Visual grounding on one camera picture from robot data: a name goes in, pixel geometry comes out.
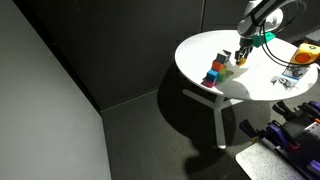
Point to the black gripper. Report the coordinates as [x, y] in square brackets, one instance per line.
[246, 45]

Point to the yellow round toy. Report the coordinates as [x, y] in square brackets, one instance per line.
[242, 61]

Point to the Franka robot arm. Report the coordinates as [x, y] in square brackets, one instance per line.
[266, 15]

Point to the lime green block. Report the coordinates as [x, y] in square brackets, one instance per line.
[222, 70]

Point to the red block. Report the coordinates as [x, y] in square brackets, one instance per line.
[218, 66]

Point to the dark green block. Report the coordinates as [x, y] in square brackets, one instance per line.
[221, 78]

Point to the blue block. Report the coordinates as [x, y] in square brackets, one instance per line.
[212, 75]

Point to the magenta block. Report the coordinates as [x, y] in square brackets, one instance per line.
[208, 83]

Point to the small black white toy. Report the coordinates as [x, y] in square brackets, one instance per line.
[285, 82]

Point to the white blue soft cube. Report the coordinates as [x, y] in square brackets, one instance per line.
[295, 71]

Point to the white table base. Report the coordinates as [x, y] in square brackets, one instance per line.
[218, 110]

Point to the colourful box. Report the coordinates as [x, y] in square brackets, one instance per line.
[304, 55]

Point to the purple black clamp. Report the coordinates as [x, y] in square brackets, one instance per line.
[296, 111]
[270, 135]

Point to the metal plate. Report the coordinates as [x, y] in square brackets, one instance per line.
[263, 165]

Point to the black perforated board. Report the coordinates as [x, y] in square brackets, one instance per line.
[308, 146]

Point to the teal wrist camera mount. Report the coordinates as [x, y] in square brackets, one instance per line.
[263, 39]

